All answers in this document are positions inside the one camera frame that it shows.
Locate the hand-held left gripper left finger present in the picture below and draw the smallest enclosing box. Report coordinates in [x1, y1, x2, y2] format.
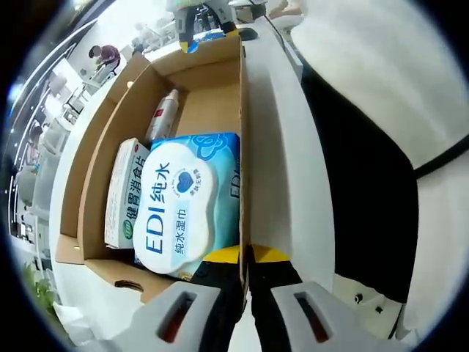
[131, 246, 247, 352]

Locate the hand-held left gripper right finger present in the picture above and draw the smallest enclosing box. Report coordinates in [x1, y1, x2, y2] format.
[248, 244, 367, 352]

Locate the brown cardboard shoe box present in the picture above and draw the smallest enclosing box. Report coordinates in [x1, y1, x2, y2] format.
[54, 34, 254, 305]

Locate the white spray bottle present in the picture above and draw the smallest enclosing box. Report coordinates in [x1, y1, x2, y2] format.
[144, 89, 180, 146]

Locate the teal wet wipes pack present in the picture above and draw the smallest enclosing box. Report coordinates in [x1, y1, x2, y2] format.
[132, 132, 241, 276]

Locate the white medicine box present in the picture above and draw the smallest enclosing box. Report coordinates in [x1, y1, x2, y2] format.
[104, 138, 152, 250]

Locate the green potted plant white pot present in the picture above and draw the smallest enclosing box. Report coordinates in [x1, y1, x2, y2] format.
[21, 262, 59, 320]

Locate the white bracket with screws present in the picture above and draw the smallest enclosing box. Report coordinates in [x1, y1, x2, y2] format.
[333, 273, 406, 340]

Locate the black cable across shirt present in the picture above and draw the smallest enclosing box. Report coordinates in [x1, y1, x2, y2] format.
[412, 135, 469, 179]

